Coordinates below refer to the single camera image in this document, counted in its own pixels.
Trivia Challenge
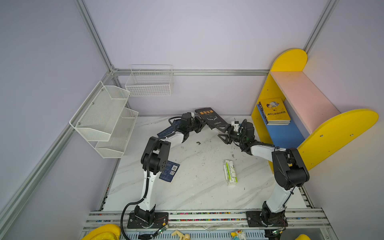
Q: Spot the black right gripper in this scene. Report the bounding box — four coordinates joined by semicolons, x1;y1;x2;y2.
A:
215;125;246;145

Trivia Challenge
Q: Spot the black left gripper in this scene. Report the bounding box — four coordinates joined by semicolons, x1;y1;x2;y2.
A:
188;116;208;134

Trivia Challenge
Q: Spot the black deer cover book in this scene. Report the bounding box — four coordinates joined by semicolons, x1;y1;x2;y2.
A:
195;108;228;129

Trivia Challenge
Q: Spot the yellow cartoon cover book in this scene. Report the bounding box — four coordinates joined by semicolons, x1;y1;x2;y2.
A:
259;98;291;121

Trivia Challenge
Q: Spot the black wolf cover book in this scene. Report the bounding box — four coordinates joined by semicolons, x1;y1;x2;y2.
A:
257;103;291;126

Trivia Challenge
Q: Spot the blue file near left arm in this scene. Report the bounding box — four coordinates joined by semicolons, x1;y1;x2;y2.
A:
160;161;180;183

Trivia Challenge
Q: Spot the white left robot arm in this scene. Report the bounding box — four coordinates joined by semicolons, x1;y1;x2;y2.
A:
124;112;207;225

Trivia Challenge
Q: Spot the white green carton box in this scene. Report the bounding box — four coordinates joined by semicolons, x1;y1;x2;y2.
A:
224;160;238;185

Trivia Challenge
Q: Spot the yellow pink blue bookshelf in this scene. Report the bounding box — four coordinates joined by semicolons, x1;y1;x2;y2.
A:
251;49;379;170

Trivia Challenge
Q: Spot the white mesh two-tier rack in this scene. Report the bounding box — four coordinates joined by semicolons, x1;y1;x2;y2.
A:
69;82;139;159

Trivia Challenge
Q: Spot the small colourful toy figure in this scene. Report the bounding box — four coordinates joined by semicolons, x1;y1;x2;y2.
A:
231;230;247;240

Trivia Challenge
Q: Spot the beige toy figure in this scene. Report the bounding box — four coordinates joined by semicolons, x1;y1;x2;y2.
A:
171;231;191;240

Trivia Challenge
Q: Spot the yellow object bottom right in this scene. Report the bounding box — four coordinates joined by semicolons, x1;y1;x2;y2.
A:
295;234;311;240

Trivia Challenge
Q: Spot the yellow object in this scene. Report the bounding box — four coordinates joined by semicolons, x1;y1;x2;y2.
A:
82;224;121;240
295;234;311;240

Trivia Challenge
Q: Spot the yellow object bottom left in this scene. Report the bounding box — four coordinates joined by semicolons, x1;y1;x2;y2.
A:
82;224;121;240

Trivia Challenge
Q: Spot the blue file near wall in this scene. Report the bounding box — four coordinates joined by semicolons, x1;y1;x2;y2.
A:
157;119;181;138

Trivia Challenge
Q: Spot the white wire wall basket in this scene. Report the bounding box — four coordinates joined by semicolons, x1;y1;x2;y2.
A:
125;65;174;97

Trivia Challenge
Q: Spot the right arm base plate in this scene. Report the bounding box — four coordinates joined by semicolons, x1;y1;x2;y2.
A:
246;211;288;228

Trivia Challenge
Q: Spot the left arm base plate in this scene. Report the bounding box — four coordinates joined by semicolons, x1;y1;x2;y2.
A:
125;212;169;230

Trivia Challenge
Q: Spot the aluminium front rail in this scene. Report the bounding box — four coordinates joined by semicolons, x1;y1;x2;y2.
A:
80;208;338;240

